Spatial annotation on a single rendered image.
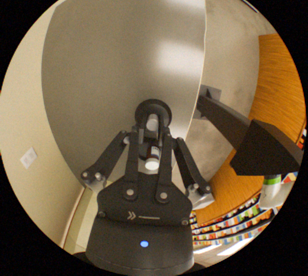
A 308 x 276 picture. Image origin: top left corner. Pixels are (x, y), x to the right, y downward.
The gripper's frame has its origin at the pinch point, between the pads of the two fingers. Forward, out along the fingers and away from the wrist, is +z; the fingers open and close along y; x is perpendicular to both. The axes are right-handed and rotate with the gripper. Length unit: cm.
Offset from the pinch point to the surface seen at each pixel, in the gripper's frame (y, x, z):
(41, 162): -60, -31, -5
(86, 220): -26, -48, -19
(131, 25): -9.3, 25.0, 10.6
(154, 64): -1.6, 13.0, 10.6
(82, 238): -25, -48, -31
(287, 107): 177, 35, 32
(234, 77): 110, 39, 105
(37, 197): -60, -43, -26
